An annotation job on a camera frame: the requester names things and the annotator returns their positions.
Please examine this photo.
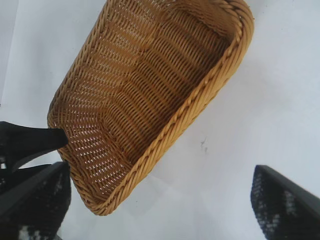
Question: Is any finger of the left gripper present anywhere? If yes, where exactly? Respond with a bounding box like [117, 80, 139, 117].
[0, 121, 69, 176]

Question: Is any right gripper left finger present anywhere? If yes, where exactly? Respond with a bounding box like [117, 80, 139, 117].
[0, 161, 73, 240]

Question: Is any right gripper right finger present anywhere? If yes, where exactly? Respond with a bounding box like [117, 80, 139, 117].
[249, 164, 320, 240]

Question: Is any woven wicker basket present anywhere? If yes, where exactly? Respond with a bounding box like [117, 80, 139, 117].
[46, 0, 255, 217]

